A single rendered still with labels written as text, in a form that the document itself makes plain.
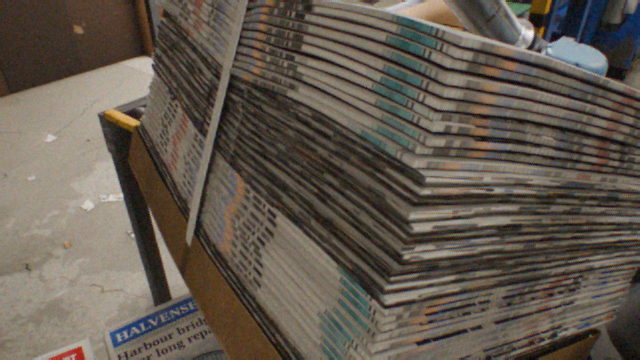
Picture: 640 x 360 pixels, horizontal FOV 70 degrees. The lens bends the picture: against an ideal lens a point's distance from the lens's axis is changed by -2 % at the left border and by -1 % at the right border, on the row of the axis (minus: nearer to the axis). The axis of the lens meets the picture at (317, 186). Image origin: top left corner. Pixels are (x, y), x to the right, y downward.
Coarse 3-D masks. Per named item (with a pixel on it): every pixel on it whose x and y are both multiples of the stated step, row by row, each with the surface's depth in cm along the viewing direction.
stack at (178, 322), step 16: (176, 304) 64; (192, 304) 64; (128, 320) 62; (144, 320) 62; (160, 320) 62; (176, 320) 62; (192, 320) 62; (112, 336) 60; (128, 336) 60; (144, 336) 60; (160, 336) 60; (176, 336) 60; (192, 336) 60; (208, 336) 60; (64, 352) 58; (80, 352) 58; (112, 352) 58; (128, 352) 58; (144, 352) 57; (160, 352) 57; (176, 352) 58; (192, 352) 58; (208, 352) 58
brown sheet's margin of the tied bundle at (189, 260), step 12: (180, 216) 37; (180, 228) 37; (180, 240) 37; (192, 240) 35; (180, 252) 37; (192, 252) 35; (204, 252) 33; (180, 264) 37; (192, 264) 35; (192, 276) 34; (192, 288) 34
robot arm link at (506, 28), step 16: (448, 0) 87; (464, 0) 86; (480, 0) 86; (496, 0) 87; (464, 16) 89; (480, 16) 88; (496, 16) 89; (512, 16) 91; (480, 32) 92; (496, 32) 91; (512, 32) 92; (528, 32) 94; (528, 48) 94
